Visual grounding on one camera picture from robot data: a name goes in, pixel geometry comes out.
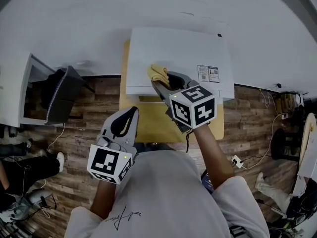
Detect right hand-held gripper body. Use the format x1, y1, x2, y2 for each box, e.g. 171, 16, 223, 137
164, 80, 218, 134

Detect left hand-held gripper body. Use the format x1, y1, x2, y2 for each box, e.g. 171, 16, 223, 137
86, 134, 139, 185

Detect yellow cloth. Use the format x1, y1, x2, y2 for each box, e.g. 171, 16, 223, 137
147, 63, 171, 91

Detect white microwave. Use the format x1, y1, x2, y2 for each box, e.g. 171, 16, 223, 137
125, 27, 236, 103

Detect person's left forearm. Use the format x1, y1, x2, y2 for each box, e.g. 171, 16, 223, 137
90, 180, 117, 220

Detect person's right forearm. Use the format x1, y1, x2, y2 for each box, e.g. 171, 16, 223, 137
192, 122, 236, 192

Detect person's dark trousers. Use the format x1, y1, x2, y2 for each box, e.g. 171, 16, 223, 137
134, 142, 174, 153

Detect small light wooden table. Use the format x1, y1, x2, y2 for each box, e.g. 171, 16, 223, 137
119, 40, 225, 144

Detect person's white t-shirt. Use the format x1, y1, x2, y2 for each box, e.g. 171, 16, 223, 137
63, 150, 271, 238

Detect black jacket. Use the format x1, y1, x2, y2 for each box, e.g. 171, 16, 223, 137
40, 69, 68, 112

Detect white power strip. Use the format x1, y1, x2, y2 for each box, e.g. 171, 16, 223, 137
231, 154, 245, 169

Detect black screen device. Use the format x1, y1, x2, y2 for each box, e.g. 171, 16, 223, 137
200, 168, 215, 193

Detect white router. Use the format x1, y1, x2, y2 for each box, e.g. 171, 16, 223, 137
295, 92, 310, 107

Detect white box appliance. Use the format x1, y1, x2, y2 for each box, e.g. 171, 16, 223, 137
296, 132, 317, 179

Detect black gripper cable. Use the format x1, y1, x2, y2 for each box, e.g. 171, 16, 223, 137
185, 128, 197, 154

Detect thin white cable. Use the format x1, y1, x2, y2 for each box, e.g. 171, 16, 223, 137
45, 123, 66, 154

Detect white floor cable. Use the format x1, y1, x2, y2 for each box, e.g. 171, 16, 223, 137
241, 112, 285, 171

